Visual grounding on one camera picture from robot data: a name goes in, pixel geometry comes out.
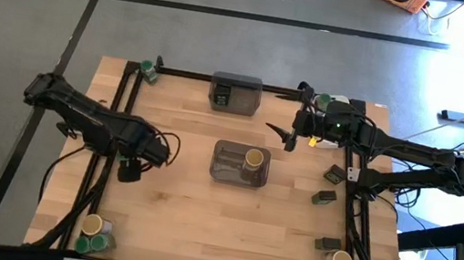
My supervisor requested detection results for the orange box with black disc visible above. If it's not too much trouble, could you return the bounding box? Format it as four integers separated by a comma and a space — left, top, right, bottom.
368, 0, 433, 17

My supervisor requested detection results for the black aluminium table frame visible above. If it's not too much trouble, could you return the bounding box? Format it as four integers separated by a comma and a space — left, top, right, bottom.
22, 47, 438, 260

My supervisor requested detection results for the black cable bundle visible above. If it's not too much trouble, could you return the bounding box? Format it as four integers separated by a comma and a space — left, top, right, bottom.
29, 138, 119, 259
341, 198, 418, 260

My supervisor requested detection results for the black rectangular spice tin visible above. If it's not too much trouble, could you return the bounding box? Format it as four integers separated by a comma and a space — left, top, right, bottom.
211, 82, 234, 109
313, 234, 344, 255
310, 187, 340, 209
322, 161, 350, 188

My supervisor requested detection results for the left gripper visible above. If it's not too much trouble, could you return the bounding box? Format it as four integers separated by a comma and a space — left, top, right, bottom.
115, 122, 175, 190

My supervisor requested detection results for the black desk leg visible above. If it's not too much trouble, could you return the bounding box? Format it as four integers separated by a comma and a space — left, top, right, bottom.
395, 210, 464, 260

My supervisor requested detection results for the translucent grey plastic bin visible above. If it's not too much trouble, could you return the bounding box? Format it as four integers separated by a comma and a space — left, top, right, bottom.
207, 138, 273, 191
206, 69, 265, 119

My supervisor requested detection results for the white plastic bin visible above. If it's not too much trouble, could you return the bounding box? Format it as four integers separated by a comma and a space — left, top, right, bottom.
305, 90, 363, 155

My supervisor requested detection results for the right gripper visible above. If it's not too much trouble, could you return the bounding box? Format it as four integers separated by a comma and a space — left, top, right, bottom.
262, 80, 361, 161

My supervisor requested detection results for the white floor cable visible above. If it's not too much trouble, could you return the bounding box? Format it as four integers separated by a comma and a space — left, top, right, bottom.
415, 0, 464, 41

